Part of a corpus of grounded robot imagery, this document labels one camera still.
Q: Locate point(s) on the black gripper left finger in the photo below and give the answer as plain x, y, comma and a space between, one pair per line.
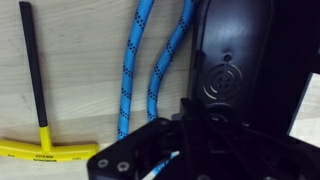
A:
186, 140

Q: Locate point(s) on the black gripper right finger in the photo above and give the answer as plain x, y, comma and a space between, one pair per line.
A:
221, 133

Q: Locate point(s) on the black plastic tray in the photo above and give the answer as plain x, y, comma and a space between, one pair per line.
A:
253, 66

